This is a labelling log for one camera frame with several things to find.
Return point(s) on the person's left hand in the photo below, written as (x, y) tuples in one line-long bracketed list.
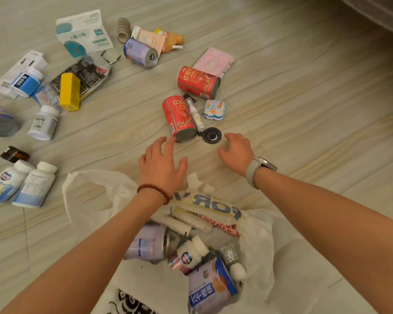
[(160, 170)]

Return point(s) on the person's right hand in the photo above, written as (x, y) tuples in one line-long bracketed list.
[(239, 155)]

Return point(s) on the person's left thumb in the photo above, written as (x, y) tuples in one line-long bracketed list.
[(182, 168)]

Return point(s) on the person's right thumb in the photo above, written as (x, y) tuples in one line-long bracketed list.
[(224, 156)]

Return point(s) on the person's left middle finger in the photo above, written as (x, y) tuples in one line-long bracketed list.
[(159, 147)]

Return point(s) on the person's left little finger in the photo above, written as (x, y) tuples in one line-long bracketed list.
[(142, 161)]

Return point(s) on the person's left forearm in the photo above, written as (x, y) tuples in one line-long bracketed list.
[(85, 261)]

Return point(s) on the person's right forearm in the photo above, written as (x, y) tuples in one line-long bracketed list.
[(340, 225)]

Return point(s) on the grey wristwatch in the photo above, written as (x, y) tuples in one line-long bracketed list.
[(252, 170)]

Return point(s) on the red drink can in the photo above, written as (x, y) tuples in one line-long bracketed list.
[(198, 82), (178, 117)]

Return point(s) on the yellow white lettered packet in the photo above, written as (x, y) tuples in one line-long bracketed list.
[(206, 205)]

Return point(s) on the small white spray bottle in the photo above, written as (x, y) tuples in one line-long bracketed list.
[(195, 114)]

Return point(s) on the white tube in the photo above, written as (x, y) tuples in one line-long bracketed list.
[(193, 219), (173, 224)]

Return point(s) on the white plastic bag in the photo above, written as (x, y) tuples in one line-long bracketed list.
[(88, 205)]

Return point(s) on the pink leopard print pouch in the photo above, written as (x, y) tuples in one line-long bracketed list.
[(224, 228)]

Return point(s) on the purple drink can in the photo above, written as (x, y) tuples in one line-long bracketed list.
[(139, 52), (147, 243)]

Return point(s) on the small white capped bottle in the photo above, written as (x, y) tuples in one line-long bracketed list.
[(191, 253)]

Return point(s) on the pink notebook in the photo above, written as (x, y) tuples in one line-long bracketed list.
[(213, 62)]

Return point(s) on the small silver glitter packet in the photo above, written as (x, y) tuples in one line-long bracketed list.
[(230, 254)]

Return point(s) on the yellow box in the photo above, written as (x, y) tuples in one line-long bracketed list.
[(69, 91)]

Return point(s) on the black snack packet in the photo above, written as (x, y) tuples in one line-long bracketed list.
[(90, 73)]

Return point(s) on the white pill bottle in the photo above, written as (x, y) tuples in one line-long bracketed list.
[(43, 124)]

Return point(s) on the orange toy figure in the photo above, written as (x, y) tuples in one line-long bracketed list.
[(173, 40)]

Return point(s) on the white bottle pale blue label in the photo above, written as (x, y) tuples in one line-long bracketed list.
[(34, 186)]

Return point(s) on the tiny white round bottle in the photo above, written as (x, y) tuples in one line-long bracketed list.
[(237, 272)]

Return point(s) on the blue orange drink carton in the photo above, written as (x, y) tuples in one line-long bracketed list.
[(209, 287)]

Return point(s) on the beige tape roll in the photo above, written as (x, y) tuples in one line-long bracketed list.
[(123, 30)]

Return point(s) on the brown glass bottle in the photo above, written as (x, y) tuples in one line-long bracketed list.
[(14, 154)]

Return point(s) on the white bottle colourful label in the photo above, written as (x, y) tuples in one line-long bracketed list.
[(6, 183)]

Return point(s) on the white teal mask packet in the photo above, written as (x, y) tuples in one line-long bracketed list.
[(83, 32)]

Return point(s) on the blue purple tin can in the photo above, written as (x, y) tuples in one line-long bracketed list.
[(0, 122)]

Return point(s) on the grey furniture edge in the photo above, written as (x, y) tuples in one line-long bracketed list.
[(376, 11)]

